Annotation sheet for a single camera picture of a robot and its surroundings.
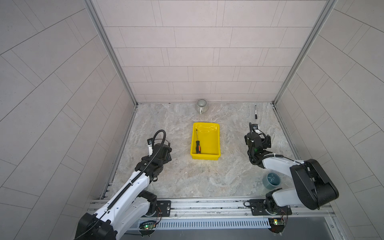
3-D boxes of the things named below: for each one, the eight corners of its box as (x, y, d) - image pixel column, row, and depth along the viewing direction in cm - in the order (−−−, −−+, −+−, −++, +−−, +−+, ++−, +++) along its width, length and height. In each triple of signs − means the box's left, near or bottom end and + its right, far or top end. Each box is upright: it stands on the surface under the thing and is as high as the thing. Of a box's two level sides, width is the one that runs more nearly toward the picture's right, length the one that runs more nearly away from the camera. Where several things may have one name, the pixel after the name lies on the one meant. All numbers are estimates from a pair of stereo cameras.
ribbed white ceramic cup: (200, 115, 110) (200, 110, 105) (192, 108, 114) (192, 102, 110) (210, 109, 114) (211, 104, 109) (202, 102, 118) (202, 97, 114)
